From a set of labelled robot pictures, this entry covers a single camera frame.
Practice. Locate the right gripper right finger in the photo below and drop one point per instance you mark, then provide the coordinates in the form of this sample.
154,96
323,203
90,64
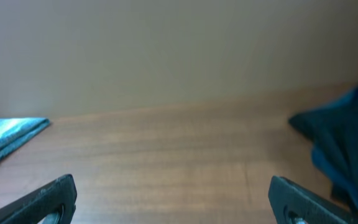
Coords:
292,203

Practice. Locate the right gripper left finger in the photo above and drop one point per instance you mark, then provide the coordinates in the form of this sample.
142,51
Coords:
51,203

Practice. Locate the light blue denim shorts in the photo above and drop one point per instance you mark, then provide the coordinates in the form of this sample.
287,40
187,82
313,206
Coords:
15,132

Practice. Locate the dark blue garment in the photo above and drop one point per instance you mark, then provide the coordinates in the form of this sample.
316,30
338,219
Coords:
337,174

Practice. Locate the black garment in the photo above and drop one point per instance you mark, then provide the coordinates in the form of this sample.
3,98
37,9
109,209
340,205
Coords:
350,140

